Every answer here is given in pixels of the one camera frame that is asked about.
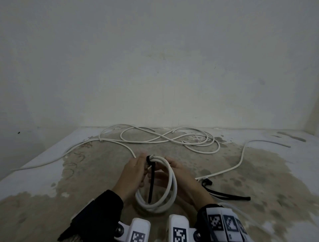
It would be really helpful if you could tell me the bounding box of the person's left hand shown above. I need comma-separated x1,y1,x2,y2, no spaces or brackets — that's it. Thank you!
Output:
112,152,150,200

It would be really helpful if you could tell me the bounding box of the person's right hand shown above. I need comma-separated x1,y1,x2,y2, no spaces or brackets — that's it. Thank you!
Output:
148,157,216,209

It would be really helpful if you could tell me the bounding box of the black strap tie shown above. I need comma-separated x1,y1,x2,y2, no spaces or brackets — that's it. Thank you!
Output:
200,178,251,201
146,155,157,204

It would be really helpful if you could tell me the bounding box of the person's left forearm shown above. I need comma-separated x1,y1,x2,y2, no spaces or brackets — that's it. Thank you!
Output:
58,190,124,242

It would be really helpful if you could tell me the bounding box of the person's right forearm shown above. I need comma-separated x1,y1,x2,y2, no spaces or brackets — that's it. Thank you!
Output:
196,203,250,242

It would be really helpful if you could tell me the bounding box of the white marker tag wristband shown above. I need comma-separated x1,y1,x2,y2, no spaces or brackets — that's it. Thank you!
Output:
205,206,249,242

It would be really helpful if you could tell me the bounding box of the long tangled white cable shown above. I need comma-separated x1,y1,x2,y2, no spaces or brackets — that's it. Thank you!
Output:
11,124,221,171

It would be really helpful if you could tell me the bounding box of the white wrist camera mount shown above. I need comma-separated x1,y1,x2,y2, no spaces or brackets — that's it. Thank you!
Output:
115,218,151,242
166,214,198,242

